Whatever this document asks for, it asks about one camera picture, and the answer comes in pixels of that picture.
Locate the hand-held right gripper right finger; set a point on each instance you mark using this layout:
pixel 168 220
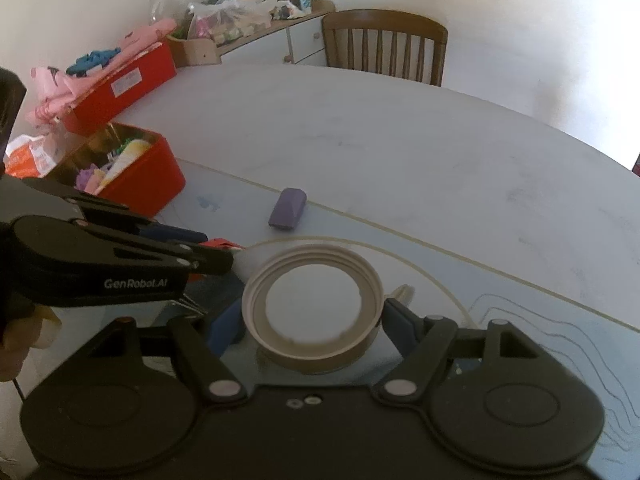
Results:
pixel 395 320

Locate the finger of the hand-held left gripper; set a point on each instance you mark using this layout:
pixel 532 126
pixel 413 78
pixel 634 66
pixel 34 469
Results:
pixel 200 260
pixel 175 234

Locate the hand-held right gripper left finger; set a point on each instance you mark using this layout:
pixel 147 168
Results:
pixel 225 327

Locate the small red clip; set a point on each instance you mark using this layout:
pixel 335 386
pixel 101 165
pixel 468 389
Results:
pixel 222 244

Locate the beige tape roll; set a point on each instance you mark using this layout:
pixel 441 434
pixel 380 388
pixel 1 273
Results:
pixel 280 330

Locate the person's left hand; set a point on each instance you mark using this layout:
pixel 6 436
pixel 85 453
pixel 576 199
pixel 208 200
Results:
pixel 22 345

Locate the pale yellow bottle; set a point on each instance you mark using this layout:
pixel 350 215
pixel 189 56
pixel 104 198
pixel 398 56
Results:
pixel 125 162

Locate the purple eraser block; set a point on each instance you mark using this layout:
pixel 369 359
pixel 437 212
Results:
pixel 287 209

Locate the blue table mat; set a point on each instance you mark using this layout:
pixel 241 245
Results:
pixel 500 360

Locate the orange and white packet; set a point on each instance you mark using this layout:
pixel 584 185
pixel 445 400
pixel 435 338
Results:
pixel 30 157

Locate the red box with white label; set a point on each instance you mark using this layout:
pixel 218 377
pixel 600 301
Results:
pixel 125 87

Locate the cardboard box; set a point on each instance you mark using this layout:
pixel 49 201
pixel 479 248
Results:
pixel 195 51

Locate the pink cloth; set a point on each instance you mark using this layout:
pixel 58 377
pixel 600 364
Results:
pixel 55 87

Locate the blue toy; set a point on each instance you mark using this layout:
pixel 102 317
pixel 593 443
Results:
pixel 92 60

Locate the clear plastic bag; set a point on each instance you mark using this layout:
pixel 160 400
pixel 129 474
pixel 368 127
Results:
pixel 230 20

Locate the white sideboard cabinet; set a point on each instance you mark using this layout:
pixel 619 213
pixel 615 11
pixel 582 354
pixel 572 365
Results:
pixel 295 37

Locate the wooden chair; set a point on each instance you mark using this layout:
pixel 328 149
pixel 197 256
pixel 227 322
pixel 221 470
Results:
pixel 385 45

